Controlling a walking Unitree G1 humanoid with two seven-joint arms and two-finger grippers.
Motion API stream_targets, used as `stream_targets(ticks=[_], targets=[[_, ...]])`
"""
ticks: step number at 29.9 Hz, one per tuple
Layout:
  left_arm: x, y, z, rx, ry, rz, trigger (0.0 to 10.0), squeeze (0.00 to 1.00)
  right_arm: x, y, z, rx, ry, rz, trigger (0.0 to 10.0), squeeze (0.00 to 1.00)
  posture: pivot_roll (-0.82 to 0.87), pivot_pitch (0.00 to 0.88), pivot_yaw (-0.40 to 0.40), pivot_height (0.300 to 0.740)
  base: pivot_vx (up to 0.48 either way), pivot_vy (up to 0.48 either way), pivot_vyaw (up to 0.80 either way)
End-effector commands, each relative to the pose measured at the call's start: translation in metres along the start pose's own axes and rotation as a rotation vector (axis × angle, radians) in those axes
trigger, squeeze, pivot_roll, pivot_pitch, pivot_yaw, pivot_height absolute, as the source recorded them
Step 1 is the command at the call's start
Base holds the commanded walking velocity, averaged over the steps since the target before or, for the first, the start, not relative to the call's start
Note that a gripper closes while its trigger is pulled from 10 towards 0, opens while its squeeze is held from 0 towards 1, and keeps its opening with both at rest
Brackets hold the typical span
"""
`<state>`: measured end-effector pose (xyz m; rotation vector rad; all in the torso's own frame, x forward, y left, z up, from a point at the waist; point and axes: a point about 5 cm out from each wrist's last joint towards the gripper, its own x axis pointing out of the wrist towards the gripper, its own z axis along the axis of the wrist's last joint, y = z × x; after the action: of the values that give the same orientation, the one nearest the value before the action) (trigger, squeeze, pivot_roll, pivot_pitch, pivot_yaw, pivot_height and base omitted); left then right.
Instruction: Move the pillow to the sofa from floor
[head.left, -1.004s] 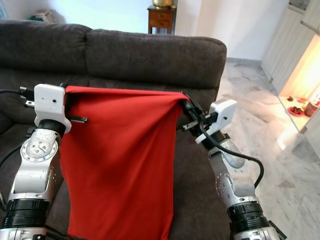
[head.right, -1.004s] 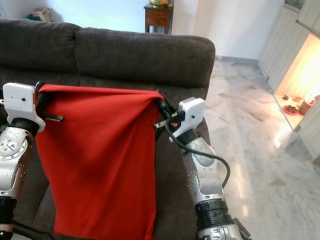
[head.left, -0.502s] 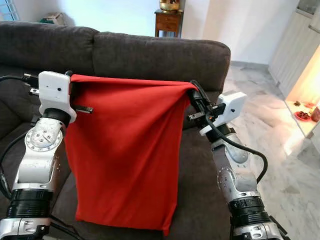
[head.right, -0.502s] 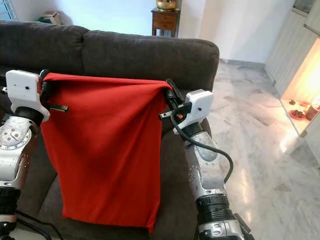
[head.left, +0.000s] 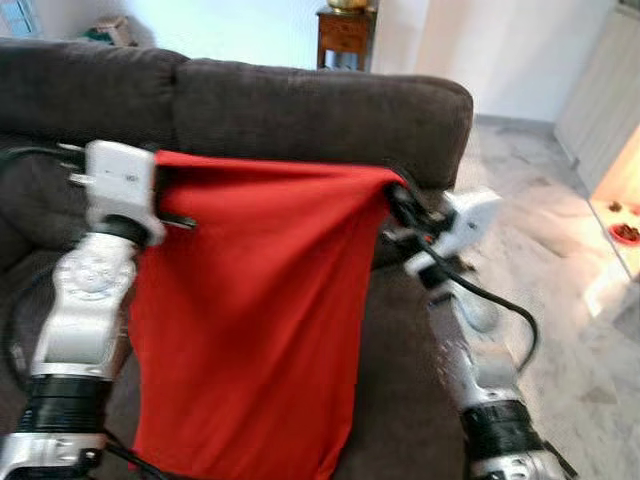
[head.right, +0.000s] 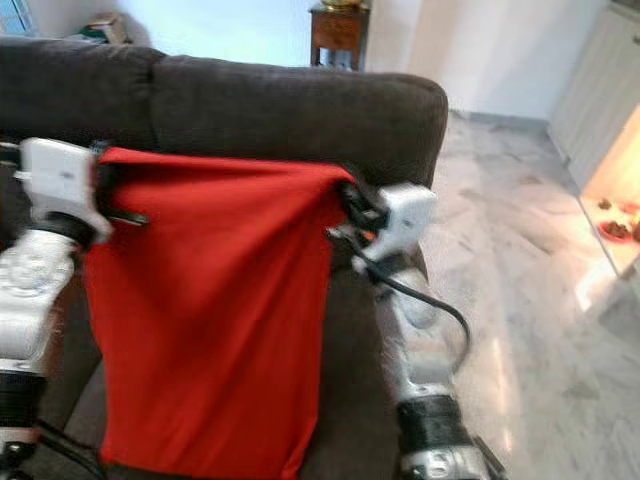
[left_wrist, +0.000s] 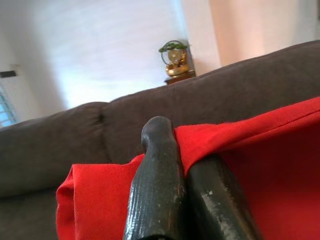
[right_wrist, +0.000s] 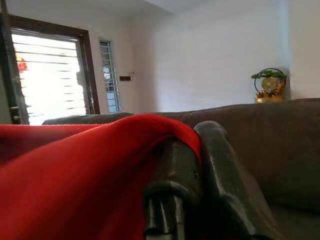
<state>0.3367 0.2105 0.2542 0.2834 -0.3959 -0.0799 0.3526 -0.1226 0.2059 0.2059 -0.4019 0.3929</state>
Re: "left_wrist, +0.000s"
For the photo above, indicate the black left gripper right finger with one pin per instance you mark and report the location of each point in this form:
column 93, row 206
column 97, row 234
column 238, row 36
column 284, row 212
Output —
column 217, row 207

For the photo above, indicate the red pillow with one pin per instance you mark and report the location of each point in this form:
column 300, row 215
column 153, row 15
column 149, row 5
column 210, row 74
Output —
column 275, row 175

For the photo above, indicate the gold ornament with green plant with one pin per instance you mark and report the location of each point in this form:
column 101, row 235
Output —
column 175, row 60

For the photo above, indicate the grey fabric sofa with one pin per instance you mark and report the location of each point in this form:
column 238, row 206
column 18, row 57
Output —
column 75, row 140

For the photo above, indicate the peach curtain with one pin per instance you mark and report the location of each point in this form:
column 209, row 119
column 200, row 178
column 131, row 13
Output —
column 262, row 27

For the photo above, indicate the dark wooden stand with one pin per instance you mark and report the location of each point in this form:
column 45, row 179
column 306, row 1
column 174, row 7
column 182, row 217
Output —
column 181, row 77

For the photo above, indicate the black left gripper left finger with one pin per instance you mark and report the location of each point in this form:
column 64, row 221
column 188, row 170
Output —
column 157, row 190

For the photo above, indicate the window with grille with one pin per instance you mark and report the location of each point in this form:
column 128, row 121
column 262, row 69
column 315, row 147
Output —
column 6, row 107

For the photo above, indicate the black wall fixture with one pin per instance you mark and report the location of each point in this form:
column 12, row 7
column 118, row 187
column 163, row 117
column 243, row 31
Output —
column 7, row 74

